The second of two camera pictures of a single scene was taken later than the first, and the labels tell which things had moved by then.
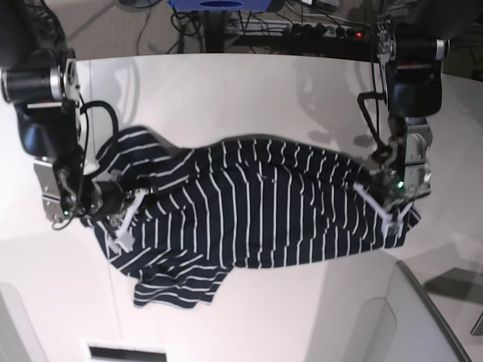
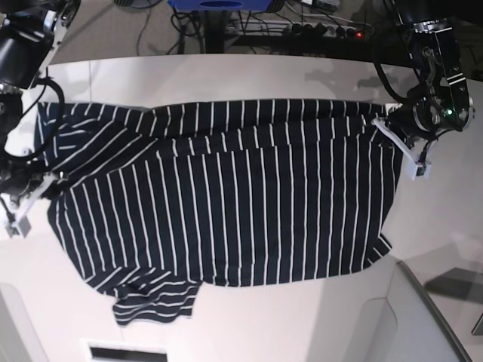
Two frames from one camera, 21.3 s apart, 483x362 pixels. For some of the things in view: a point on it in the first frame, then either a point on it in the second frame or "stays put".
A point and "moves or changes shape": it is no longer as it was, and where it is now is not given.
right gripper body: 391,185 → 416,120
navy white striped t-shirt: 207,210 moves or changes shape
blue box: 219,5 stays put
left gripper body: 105,202 → 19,182
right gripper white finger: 389,226 → 417,164
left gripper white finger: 124,240 → 21,223
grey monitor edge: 423,332 stays put
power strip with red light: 308,29 stays put
